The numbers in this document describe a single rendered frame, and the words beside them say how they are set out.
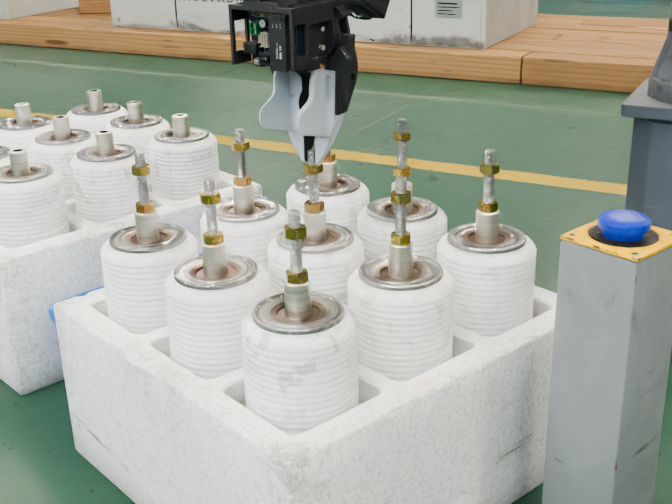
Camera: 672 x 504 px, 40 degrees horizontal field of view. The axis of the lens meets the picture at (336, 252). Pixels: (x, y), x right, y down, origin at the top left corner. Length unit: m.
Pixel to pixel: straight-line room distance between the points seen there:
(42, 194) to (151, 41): 2.28
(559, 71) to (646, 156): 1.50
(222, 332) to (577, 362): 0.30
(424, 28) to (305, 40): 2.16
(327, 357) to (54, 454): 0.44
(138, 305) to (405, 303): 0.27
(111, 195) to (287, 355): 0.55
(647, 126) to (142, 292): 0.69
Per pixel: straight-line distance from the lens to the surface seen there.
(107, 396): 0.95
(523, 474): 0.96
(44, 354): 1.20
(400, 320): 0.80
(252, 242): 0.97
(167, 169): 1.28
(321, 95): 0.85
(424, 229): 0.95
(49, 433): 1.13
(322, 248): 0.88
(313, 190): 0.89
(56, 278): 1.18
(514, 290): 0.89
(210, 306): 0.81
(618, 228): 0.74
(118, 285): 0.92
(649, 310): 0.76
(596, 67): 2.74
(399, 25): 2.99
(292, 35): 0.79
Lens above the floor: 0.58
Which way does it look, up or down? 22 degrees down
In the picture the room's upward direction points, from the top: 2 degrees counter-clockwise
